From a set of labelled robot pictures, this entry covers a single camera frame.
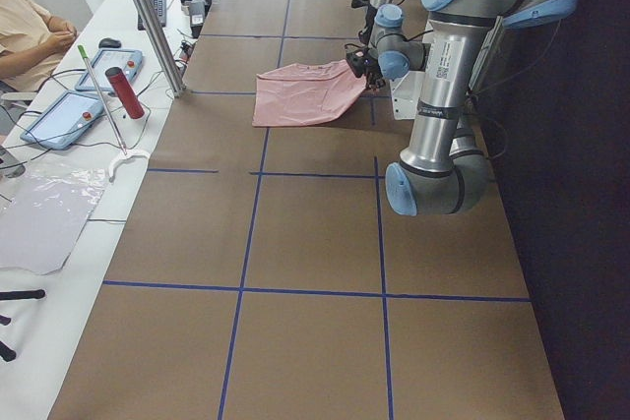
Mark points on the aluminium frame post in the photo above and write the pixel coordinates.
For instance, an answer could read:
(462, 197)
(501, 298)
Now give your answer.
(160, 45)

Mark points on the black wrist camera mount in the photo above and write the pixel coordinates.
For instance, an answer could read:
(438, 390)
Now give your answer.
(356, 4)
(357, 58)

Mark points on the clear plastic bag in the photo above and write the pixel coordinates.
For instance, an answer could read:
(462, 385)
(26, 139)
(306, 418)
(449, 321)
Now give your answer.
(41, 225)

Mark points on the green tipped metal rod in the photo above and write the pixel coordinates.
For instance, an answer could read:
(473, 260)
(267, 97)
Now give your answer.
(118, 136)

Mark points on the pink Snoopy t-shirt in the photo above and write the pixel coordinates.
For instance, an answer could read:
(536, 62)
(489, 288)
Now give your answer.
(302, 95)

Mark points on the red cylindrical bottle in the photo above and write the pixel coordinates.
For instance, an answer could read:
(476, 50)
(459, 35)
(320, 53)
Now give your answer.
(124, 92)

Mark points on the near blue teach pendant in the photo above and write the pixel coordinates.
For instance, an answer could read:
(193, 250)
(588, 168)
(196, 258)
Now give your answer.
(63, 122)

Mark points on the black computer mouse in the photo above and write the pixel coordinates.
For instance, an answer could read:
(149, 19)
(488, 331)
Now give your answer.
(109, 42)

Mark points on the seated person beige shirt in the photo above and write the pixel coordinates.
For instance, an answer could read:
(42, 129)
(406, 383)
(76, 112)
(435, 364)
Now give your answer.
(33, 43)

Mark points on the black keyboard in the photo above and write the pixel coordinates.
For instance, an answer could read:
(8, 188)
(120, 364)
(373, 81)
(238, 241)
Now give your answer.
(160, 8)

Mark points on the white plastic hanger hook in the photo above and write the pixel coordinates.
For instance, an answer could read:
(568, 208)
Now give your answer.
(122, 157)

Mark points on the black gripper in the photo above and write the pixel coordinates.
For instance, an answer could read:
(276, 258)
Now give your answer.
(372, 73)
(364, 22)

